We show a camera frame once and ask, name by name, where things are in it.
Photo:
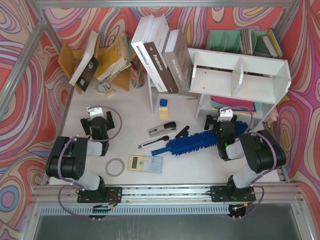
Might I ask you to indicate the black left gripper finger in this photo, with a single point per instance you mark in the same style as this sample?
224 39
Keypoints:
109 121
86 125

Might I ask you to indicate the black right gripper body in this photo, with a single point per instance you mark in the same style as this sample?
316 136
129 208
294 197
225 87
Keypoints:
209 122

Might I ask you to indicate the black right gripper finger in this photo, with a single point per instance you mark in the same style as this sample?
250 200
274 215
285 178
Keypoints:
234 119
211 122

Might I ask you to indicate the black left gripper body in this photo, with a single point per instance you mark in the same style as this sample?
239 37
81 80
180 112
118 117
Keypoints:
86 122

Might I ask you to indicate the blue microfiber duster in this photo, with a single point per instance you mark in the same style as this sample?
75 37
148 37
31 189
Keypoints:
197 141

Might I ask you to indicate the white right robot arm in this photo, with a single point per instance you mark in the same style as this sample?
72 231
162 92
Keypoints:
262 154

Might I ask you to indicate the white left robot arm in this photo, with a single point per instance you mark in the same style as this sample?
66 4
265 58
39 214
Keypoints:
67 159

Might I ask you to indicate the white bookshelf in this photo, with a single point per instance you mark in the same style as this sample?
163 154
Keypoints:
261 80

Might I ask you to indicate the coloured paper sheets stack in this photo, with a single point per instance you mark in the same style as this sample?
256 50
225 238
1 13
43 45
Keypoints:
218 102

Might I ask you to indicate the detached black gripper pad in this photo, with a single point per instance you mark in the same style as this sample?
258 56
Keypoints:
183 133

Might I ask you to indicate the small brass padlock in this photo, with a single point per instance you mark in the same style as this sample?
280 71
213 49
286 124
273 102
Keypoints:
105 89

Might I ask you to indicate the pink pig figurine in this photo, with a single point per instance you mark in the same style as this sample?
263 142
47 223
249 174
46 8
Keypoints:
272 117

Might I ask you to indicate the grey and black stapler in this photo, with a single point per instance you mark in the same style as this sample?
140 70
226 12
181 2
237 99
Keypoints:
167 128

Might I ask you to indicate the black and white utility knife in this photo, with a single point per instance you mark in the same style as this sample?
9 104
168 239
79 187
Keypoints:
154 142

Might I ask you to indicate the yellow and blue calculator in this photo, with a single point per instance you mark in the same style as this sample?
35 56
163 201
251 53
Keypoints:
146 164

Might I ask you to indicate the blue eraser block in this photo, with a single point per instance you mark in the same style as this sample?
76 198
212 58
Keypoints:
163 103

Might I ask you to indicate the small white side shelf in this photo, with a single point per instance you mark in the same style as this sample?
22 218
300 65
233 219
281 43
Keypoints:
153 94

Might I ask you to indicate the clear pencil cup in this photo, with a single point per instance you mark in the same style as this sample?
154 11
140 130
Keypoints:
137 72

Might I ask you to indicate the black and white leaning book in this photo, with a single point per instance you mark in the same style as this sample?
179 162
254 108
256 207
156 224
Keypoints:
86 63

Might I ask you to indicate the yellow worn books stack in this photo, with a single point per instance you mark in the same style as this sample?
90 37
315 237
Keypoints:
114 60

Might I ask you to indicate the yellow wooden book rack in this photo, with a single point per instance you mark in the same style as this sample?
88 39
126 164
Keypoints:
67 59

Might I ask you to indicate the grey Lonely Ones book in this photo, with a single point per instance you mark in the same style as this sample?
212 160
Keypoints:
178 60

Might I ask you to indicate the mint green file organizer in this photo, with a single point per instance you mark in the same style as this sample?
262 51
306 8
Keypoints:
230 41

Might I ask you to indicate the blue yellow book in organizer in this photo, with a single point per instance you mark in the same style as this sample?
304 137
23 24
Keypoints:
271 33

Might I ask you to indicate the brown Fredonia book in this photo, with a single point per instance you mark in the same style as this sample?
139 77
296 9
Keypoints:
155 45

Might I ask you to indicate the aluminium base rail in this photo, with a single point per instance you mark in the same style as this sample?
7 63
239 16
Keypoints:
194 199

